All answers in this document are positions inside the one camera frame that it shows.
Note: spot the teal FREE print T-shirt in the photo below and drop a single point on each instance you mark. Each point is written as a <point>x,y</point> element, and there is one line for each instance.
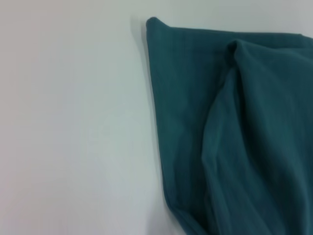
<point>232,134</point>

